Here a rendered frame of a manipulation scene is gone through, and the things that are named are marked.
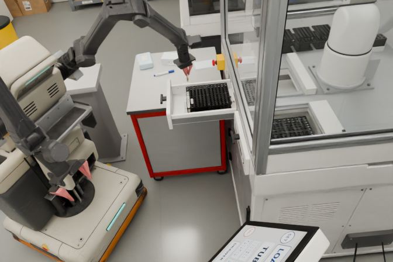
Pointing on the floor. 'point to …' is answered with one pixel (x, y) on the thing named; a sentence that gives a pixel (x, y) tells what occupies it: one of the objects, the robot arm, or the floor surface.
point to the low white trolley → (165, 159)
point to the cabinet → (320, 209)
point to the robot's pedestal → (107, 149)
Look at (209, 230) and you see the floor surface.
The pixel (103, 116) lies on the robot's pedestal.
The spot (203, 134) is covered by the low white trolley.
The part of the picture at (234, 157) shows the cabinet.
